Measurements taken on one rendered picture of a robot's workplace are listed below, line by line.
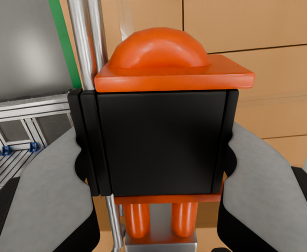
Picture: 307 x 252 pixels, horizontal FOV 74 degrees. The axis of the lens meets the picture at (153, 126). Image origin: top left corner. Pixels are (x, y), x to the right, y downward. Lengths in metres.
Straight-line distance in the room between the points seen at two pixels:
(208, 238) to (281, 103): 0.69
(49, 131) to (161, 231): 1.27
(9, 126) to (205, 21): 1.24
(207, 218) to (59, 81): 1.26
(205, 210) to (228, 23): 0.61
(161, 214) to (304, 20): 0.85
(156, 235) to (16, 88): 1.51
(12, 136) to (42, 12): 0.76
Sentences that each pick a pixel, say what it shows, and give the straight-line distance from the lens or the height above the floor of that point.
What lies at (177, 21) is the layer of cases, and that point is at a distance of 0.78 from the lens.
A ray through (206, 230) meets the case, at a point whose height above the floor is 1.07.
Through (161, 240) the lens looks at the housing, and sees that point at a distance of 0.19.
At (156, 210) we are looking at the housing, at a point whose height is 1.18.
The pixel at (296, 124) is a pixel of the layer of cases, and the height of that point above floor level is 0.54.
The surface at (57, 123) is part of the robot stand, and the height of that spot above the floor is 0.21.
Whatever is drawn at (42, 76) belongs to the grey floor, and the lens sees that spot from 1.52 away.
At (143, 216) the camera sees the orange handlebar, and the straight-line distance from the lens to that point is 0.18.
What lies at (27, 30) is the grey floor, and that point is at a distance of 1.49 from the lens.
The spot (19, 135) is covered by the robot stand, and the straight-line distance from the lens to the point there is 1.52.
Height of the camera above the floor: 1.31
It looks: 61 degrees down
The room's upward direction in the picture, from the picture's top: 176 degrees clockwise
